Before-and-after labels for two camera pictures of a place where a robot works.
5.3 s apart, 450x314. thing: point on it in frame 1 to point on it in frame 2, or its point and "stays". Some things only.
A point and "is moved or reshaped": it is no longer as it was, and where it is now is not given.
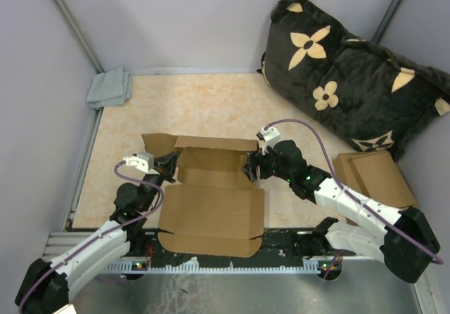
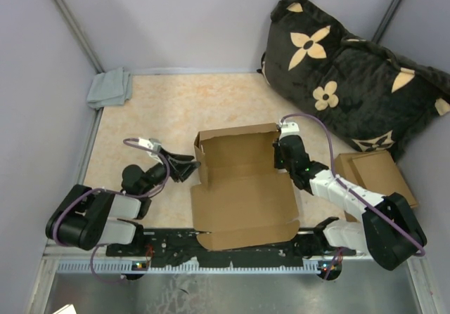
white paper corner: x=67 y=309 stays
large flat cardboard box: x=373 y=175 stays
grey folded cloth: x=110 y=88 stays
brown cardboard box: x=213 y=208 is moved or reshaped
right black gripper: x=253 y=160 to x=277 y=149
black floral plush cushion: x=377 y=99 stays
